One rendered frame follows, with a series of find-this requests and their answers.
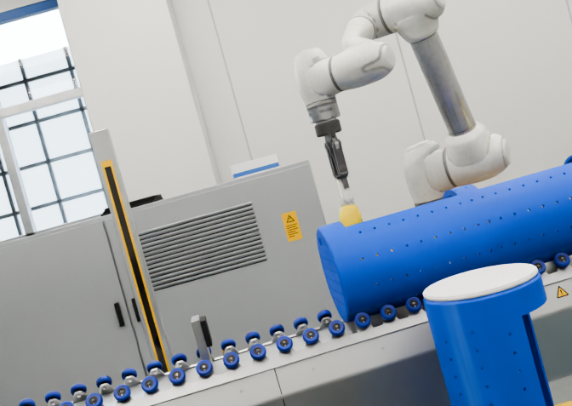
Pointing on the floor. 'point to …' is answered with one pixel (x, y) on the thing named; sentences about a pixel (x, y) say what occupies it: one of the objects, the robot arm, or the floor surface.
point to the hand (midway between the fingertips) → (345, 189)
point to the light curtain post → (131, 248)
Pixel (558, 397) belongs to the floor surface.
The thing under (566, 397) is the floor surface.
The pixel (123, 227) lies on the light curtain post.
